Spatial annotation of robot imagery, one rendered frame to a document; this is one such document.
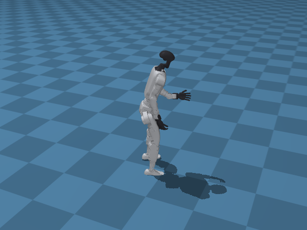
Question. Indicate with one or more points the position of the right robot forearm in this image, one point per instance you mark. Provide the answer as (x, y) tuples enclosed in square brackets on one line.
[(154, 106)]

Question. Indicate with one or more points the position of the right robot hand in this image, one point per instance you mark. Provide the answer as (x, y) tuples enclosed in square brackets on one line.
[(160, 123)]

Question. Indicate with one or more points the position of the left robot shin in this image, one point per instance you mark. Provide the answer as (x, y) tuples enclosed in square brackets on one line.
[(148, 139)]

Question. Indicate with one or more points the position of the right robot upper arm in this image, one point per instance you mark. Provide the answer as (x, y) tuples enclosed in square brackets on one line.
[(159, 82)]

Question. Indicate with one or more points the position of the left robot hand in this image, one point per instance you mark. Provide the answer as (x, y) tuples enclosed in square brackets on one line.
[(183, 95)]

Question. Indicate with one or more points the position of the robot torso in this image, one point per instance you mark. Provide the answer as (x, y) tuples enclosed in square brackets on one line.
[(145, 104)]

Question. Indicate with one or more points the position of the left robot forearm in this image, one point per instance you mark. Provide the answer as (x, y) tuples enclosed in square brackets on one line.
[(167, 95)]

